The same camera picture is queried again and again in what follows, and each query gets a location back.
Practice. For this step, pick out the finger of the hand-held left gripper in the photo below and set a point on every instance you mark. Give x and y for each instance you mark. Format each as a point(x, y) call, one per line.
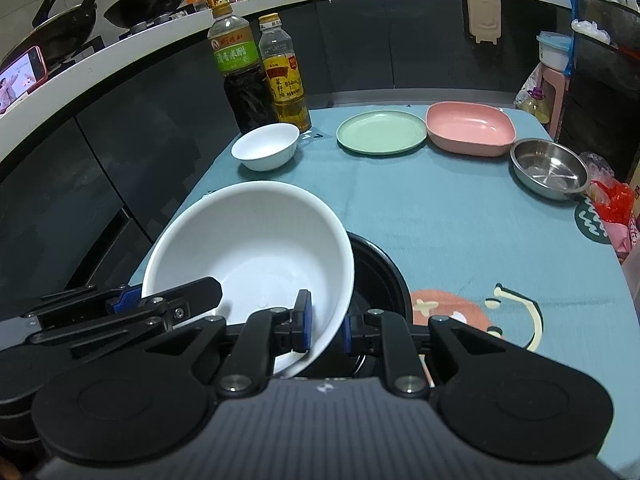
point(190, 295)
point(125, 300)

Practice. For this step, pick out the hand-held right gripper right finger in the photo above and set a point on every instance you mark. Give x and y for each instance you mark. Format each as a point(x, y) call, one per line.
point(348, 335)

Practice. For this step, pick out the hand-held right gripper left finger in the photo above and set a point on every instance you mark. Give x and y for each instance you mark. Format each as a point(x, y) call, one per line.
point(302, 322)

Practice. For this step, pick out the large white bowl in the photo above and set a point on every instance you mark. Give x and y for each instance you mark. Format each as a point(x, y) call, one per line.
point(250, 240)

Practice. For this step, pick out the pink square plate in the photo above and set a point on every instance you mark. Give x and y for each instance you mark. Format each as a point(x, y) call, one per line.
point(470, 125)

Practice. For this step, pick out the stainless steel bowl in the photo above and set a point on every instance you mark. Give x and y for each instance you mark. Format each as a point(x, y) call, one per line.
point(547, 165)

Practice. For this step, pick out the teal printed tablecloth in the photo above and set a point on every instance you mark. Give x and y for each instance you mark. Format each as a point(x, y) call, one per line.
point(450, 240)

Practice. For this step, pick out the small white bowl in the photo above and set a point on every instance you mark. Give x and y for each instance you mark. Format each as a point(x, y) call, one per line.
point(265, 145)

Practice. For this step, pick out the green round plate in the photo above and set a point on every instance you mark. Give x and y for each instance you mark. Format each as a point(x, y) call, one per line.
point(380, 132)

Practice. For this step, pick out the dark sauce bottle green label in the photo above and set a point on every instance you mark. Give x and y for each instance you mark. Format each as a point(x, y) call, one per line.
point(240, 90)

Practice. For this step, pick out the yellow oil bottle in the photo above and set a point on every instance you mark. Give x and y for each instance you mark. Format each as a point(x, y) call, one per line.
point(285, 85)

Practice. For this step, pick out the smartphone in red case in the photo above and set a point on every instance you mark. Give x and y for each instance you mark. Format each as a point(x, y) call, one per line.
point(20, 77)

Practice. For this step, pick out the black gas stove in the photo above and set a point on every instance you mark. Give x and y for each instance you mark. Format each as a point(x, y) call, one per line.
point(150, 24)

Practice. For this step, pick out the black frying pan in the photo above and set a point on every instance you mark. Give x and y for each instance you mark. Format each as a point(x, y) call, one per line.
point(55, 35)

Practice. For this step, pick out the pink plastic bag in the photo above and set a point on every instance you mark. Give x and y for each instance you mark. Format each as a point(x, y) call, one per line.
point(622, 240)

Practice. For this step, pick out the yellow oil jug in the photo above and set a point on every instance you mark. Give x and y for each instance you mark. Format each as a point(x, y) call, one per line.
point(536, 107)

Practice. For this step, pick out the red plastic bag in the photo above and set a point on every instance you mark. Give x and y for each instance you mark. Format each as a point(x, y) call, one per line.
point(617, 200)

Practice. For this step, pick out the clear plastic bag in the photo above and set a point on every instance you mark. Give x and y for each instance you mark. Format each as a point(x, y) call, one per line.
point(597, 165)

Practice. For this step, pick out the printed plastic bag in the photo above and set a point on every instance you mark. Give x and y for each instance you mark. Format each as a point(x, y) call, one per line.
point(525, 85)

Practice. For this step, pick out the pink plastic stool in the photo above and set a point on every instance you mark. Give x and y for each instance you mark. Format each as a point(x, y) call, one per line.
point(555, 90)

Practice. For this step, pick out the beige plastic hanging holder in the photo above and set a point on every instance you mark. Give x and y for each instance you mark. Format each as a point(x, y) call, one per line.
point(484, 20)

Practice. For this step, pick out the black storage rack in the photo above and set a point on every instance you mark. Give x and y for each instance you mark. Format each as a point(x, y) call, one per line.
point(600, 95)

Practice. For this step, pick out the white container blue lid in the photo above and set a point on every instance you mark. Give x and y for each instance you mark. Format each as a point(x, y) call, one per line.
point(552, 52)

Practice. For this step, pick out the small white plastic bag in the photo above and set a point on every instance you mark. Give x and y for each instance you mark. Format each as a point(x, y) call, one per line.
point(590, 30)

